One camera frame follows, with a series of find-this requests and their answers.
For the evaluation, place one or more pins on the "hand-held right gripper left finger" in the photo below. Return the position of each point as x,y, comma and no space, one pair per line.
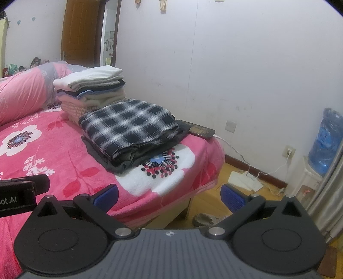
105,198

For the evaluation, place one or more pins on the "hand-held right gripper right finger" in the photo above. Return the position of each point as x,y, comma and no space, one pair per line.
233,198

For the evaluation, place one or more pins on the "black white plaid shirt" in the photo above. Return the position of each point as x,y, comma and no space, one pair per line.
128,123

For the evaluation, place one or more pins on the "stack of folded clothes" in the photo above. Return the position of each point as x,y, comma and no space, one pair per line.
88,77

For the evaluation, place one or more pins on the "white paper sheet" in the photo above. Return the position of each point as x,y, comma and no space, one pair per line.
241,181

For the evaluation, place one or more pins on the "worn shoe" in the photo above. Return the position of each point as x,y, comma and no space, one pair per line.
206,219

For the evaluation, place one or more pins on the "dark grey folded garment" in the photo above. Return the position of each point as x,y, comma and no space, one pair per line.
118,163

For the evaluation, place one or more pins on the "pink floral blanket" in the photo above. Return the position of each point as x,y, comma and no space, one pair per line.
69,139

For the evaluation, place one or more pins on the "black phone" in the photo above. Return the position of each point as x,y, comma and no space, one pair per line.
202,132

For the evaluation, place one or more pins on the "white water dispenser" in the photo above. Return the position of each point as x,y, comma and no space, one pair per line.
308,185

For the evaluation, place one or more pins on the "dark flat device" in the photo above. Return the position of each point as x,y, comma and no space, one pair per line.
186,124

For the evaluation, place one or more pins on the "grey curtain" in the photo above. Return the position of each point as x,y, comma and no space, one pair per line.
332,204

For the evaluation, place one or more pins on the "pink grey duvet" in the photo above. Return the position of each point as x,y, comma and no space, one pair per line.
24,91

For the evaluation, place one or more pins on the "blue water bottle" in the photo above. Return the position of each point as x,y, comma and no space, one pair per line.
324,142

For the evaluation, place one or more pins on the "brown floor mat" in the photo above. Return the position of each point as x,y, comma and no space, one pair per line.
329,261

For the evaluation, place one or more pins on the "colourful clutter pile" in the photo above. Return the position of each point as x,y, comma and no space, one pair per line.
13,68

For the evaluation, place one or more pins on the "yellow-green wardrobe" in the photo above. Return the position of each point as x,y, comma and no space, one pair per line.
2,48

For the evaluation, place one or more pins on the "wooden door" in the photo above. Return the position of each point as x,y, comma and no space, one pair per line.
80,32

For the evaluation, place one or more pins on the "long hanging yellow cloth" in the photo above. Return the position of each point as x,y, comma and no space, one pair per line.
163,6

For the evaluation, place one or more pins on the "beige bed frame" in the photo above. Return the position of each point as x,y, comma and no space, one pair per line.
171,212

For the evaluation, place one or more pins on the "white wall plate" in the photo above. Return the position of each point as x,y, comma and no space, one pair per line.
230,126

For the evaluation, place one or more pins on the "wall socket with plug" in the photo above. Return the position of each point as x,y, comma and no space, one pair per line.
288,151

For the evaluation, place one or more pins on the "dark wooden door frame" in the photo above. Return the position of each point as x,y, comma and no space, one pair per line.
117,32

